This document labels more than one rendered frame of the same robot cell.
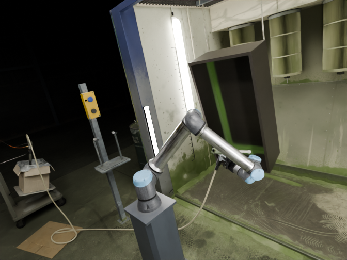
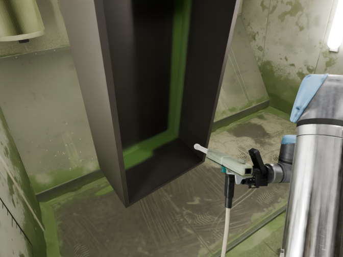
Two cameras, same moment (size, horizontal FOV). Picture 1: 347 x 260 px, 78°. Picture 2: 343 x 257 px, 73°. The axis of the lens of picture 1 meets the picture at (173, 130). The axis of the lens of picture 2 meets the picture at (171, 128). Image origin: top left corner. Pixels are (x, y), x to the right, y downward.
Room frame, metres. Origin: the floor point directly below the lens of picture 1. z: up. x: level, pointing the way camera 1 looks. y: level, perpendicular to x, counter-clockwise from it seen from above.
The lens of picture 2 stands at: (1.80, 0.37, 1.51)
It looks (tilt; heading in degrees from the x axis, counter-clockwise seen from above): 32 degrees down; 282
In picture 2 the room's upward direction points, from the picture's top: 5 degrees counter-clockwise
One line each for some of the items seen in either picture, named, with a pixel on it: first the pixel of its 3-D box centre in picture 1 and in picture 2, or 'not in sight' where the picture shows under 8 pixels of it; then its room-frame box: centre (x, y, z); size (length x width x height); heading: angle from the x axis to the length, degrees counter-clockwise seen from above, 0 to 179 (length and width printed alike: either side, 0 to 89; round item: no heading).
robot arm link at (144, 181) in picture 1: (144, 183); not in sight; (1.48, 0.30, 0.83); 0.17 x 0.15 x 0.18; 167
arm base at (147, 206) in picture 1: (148, 199); not in sight; (1.47, 0.30, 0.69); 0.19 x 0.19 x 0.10
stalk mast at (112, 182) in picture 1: (104, 158); not in sight; (2.21, 0.80, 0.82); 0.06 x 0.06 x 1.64; 41
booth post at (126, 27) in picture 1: (146, 115); not in sight; (2.46, 0.28, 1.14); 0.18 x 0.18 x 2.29; 41
